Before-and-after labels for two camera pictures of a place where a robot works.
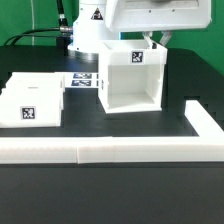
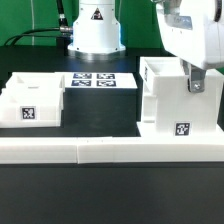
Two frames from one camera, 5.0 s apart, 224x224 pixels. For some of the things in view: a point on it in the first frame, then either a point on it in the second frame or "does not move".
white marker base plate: x=80 y=80 does not move
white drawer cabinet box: x=131 y=75 → x=170 y=109
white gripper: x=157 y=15 → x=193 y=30
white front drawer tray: x=31 y=107 does not move
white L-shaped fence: x=206 y=147 does not move
